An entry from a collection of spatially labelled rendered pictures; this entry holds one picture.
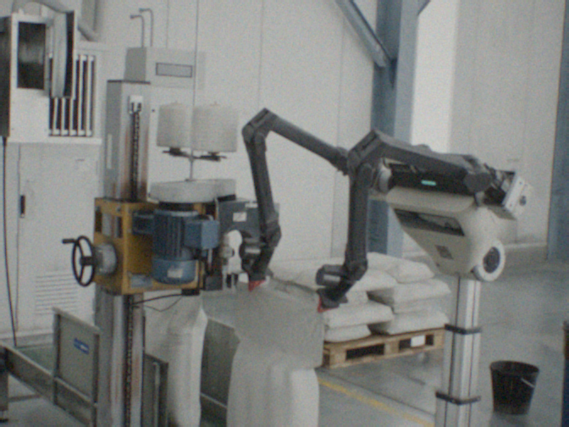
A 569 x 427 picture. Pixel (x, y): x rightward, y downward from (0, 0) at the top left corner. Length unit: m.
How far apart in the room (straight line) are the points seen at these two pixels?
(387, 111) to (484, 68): 1.75
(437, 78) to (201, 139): 7.04
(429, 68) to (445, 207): 6.89
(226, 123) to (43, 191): 3.02
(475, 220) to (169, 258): 1.01
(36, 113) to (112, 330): 2.35
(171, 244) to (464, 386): 1.17
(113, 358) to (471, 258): 1.29
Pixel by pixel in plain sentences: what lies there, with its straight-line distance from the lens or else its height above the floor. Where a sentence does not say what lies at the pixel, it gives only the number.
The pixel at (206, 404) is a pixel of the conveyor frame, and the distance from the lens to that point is 3.97.
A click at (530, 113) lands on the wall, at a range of 11.18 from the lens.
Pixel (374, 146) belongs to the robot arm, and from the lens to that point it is 2.50.
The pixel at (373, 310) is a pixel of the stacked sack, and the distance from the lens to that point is 6.19.
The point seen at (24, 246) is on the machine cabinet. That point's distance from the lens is 5.87.
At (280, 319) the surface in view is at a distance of 3.09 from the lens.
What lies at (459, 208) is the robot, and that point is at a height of 1.39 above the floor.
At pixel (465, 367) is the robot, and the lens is 3.25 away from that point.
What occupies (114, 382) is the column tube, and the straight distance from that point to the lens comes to 3.22.
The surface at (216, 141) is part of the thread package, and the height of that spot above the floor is 1.57.
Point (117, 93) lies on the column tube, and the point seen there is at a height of 1.71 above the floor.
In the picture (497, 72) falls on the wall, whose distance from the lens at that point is 10.66.
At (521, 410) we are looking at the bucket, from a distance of 5.44.
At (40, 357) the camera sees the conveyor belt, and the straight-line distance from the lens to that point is 4.73.
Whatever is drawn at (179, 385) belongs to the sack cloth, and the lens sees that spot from 3.61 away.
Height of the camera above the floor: 1.65
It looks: 6 degrees down
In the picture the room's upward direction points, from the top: 3 degrees clockwise
